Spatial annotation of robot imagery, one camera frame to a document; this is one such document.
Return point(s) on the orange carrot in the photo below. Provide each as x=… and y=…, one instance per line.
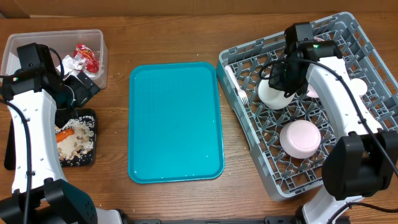
x=62, y=135

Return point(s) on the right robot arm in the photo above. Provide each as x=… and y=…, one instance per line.
x=364, y=157

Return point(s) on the black plastic tray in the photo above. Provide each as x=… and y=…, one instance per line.
x=92, y=156

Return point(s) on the pink bowl with peanuts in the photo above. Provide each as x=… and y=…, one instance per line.
x=300, y=139

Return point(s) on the teal serving tray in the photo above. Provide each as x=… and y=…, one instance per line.
x=174, y=123

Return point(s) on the pink round plate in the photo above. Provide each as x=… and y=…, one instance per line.
x=310, y=90

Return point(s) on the white plastic fork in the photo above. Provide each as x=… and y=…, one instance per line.
x=241, y=93

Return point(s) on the white paper cup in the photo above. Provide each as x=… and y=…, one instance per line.
x=358, y=86

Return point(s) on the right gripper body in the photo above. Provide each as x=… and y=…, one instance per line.
x=287, y=78

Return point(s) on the white bowl with rice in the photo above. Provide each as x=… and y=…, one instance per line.
x=272, y=98

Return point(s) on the red snack wrapper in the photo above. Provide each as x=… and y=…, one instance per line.
x=87, y=57

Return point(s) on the pile of peanuts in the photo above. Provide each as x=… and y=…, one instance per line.
x=76, y=145

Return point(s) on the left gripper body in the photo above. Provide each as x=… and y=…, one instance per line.
x=75, y=94

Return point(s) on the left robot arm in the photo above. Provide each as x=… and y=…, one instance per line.
x=35, y=94

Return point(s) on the spilled white rice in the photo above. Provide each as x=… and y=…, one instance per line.
x=88, y=121

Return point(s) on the white tissue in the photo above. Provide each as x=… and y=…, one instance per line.
x=73, y=66

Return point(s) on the clear plastic bin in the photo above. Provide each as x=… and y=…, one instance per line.
x=64, y=42

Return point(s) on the grey dishwasher rack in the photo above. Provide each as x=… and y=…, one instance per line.
x=285, y=177

